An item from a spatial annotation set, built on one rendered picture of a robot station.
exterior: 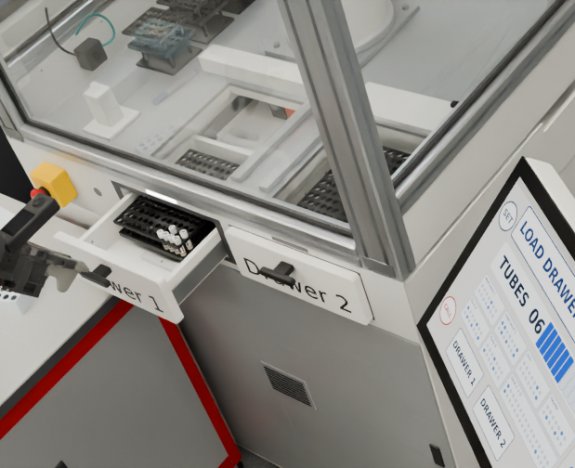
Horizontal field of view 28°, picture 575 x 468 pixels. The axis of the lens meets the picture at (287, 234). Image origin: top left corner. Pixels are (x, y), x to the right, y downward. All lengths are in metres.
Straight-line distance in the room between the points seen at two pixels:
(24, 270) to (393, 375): 0.65
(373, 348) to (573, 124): 0.54
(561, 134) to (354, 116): 0.61
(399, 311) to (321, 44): 0.52
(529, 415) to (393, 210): 0.42
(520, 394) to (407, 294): 0.39
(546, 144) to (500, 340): 0.62
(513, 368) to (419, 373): 0.50
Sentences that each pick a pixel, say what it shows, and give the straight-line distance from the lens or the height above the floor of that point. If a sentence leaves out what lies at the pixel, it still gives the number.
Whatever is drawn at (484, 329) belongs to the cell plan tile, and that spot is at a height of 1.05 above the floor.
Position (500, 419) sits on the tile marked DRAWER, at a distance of 1.51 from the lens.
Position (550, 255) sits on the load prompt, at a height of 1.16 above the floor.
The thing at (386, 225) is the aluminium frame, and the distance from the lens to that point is 1.72.
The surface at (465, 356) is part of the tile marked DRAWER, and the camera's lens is 1.59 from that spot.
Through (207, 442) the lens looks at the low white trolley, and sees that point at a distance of 2.67.
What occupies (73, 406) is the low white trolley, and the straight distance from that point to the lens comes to 2.33.
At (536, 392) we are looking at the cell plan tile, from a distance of 1.46.
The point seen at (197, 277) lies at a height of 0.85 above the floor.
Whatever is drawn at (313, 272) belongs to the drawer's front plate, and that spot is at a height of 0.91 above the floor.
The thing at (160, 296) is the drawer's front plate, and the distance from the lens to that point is 2.02.
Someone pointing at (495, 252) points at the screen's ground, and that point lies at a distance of 1.58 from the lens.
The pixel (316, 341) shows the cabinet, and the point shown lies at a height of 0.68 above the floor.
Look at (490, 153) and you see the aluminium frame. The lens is 1.92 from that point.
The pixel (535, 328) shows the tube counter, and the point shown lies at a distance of 1.48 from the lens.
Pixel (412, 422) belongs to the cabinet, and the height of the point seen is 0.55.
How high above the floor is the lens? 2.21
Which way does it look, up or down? 40 degrees down
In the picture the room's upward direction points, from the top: 21 degrees counter-clockwise
